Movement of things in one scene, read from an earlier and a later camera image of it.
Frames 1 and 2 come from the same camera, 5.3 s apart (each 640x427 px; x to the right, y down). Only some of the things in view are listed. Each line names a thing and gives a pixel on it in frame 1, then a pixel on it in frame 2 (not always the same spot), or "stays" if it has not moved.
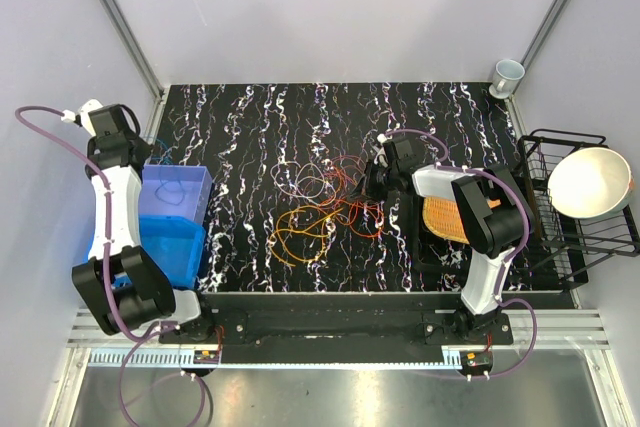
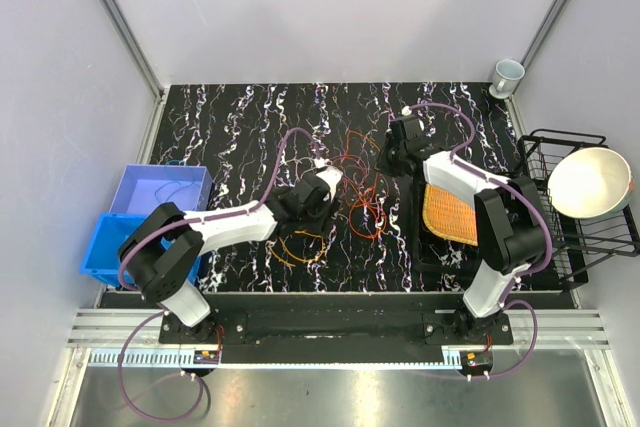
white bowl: [590, 182] stays
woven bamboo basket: [443, 216] stays
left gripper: [144, 147] → [329, 211]
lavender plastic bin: [177, 190] stays
